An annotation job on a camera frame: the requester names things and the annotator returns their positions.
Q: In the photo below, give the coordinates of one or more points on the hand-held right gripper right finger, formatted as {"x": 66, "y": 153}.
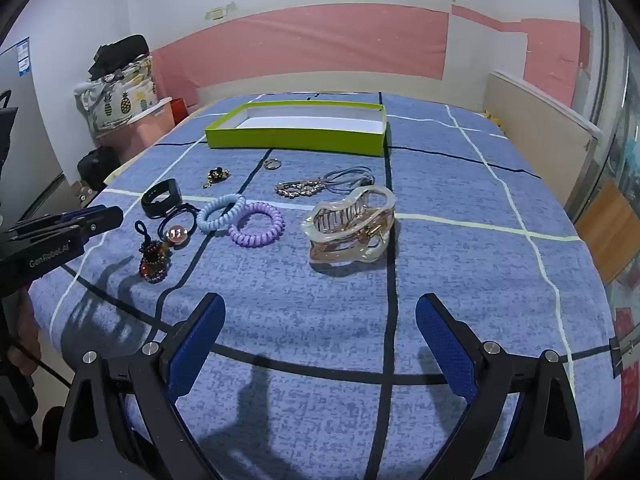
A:
{"x": 445, "y": 345}

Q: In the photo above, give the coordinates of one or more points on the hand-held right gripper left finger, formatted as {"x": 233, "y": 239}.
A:
{"x": 197, "y": 345}

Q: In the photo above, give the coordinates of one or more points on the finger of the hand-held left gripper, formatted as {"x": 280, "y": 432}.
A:
{"x": 70, "y": 216}
{"x": 102, "y": 220}

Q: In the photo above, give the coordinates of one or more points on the black smart band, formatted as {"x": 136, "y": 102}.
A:
{"x": 172, "y": 190}

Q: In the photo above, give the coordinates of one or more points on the gold and black brooch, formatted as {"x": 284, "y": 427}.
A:
{"x": 216, "y": 175}

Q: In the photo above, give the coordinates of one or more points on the clear hair claw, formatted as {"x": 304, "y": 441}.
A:
{"x": 350, "y": 250}

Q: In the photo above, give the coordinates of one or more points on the green shallow box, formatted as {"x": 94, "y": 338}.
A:
{"x": 300, "y": 142}

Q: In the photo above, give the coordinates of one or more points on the person's left hand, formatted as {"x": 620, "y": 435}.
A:
{"x": 27, "y": 330}

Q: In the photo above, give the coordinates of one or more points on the small brown box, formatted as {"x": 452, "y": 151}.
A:
{"x": 81, "y": 194}

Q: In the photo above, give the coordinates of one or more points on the black backpack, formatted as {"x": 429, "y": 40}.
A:
{"x": 97, "y": 165}

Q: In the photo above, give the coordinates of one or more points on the grey refrigerator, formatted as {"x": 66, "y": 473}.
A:
{"x": 30, "y": 135}

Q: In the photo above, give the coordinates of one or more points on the pink storage box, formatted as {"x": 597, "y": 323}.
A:
{"x": 145, "y": 132}

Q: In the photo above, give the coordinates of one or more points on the blue plaid blanket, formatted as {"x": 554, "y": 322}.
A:
{"x": 300, "y": 320}

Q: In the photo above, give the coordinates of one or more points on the pineapple print bag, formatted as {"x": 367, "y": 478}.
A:
{"x": 120, "y": 100}

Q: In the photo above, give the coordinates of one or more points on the red box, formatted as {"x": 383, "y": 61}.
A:
{"x": 178, "y": 110}

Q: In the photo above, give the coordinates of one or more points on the blue refrigerator label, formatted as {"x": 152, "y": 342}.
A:
{"x": 24, "y": 57}

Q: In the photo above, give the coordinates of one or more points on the black bag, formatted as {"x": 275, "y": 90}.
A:
{"x": 120, "y": 52}

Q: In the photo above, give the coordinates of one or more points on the brown wooden board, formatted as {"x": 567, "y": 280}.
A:
{"x": 610, "y": 225}

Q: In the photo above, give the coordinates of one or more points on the light wooden board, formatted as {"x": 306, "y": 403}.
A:
{"x": 540, "y": 135}

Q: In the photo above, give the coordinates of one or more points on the yellow fruit print sheet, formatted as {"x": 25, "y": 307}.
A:
{"x": 492, "y": 116}

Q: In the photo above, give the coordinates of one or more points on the sliding glass door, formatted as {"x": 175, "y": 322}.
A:
{"x": 600, "y": 60}

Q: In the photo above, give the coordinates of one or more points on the wall outlet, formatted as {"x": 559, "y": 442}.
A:
{"x": 220, "y": 13}

